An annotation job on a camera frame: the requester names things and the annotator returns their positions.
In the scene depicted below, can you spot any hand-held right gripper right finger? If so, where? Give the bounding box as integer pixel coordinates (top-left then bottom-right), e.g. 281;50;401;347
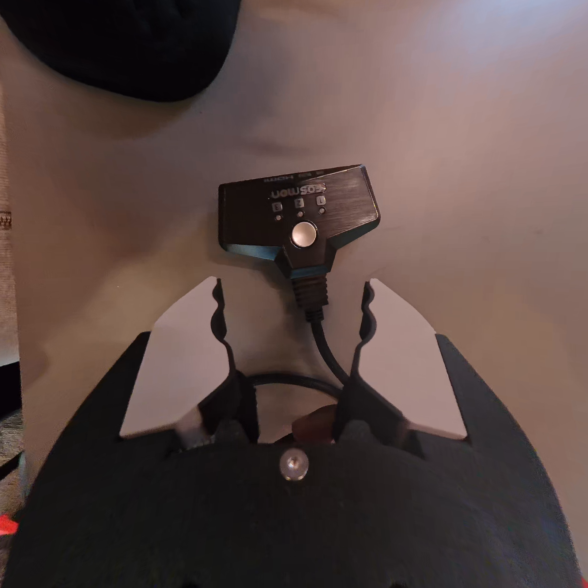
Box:
347;277;470;441

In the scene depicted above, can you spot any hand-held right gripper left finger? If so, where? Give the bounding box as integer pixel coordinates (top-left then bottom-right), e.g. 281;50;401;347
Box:
119;276;239;448

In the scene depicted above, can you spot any black hdmi switch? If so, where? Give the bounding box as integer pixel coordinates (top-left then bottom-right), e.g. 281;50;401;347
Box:
218;164;381;278

